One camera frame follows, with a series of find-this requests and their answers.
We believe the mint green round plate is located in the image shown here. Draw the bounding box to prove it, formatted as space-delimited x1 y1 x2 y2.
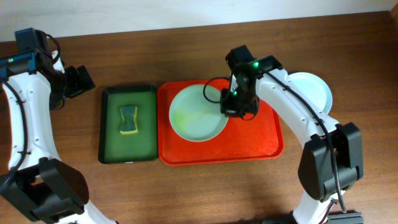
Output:
169 84 228 142

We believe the light blue round plate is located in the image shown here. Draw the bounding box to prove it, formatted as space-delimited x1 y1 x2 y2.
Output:
289 72 333 113

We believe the white round plate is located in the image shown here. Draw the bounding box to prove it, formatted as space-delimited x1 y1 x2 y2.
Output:
323 96 333 114

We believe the green yellow sponge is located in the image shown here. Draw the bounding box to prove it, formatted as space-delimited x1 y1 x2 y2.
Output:
120 105 138 134

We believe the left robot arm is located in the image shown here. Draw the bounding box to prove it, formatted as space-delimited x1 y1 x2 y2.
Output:
1 28 109 223

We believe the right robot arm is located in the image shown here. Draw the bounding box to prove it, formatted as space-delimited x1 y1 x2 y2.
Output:
220 45 364 224

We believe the red plastic tray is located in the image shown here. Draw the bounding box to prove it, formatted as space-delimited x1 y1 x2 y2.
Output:
157 80 284 166

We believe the dark green plastic tray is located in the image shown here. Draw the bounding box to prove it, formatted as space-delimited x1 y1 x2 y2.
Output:
98 85 158 164

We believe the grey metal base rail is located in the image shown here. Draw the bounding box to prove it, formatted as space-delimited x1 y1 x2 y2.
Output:
326 212 364 224

